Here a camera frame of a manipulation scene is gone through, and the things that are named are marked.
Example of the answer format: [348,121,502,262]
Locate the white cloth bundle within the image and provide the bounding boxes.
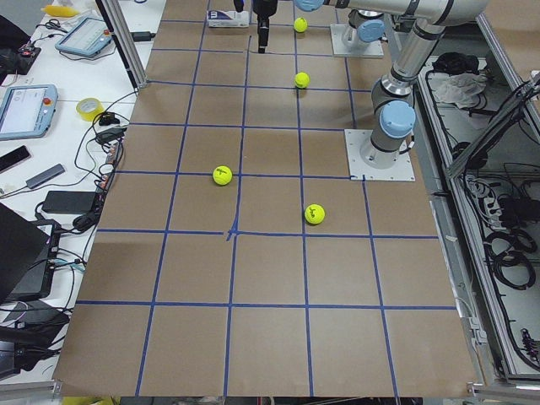
[434,73,488,109]

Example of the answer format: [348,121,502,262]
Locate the tennis ball far corner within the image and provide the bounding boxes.
[294,17,308,33]

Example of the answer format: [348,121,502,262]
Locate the far teach pendant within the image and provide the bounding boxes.
[55,17,112,58]

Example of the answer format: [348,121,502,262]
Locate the black smartphone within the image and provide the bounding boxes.
[0,146,30,173]

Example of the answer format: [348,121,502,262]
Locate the tennis ball near base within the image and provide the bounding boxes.
[294,72,311,89]
[304,203,326,225]

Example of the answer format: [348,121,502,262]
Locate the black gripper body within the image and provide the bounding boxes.
[252,0,278,19]

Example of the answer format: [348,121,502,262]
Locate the yellow tape roll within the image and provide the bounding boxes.
[76,97,105,122]

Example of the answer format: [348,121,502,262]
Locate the black coiled cables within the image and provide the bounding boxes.
[483,227,539,292]

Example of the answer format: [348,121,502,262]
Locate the tennis ball table centre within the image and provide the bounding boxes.
[212,165,233,186]

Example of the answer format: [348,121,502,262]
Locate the black power adapter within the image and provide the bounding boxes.
[42,191,95,214]

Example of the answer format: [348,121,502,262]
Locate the grey usb hub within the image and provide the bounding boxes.
[25,164,65,190]

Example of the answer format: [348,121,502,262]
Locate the teach pendant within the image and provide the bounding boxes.
[1,84,58,141]
[55,17,112,58]

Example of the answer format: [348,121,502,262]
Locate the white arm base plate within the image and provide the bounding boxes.
[344,129,415,181]
[330,20,385,58]

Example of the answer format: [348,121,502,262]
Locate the black laptop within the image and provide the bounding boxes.
[1,205,60,304]

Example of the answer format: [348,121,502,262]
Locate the near teach pendant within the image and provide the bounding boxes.
[1,84,58,141]

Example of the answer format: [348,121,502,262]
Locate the white blue tennis ball can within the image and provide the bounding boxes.
[207,10,250,28]

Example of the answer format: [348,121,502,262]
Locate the aluminium frame post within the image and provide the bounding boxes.
[95,0,148,89]

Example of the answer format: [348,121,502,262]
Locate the yellow banana toy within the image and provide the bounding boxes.
[41,4,80,18]

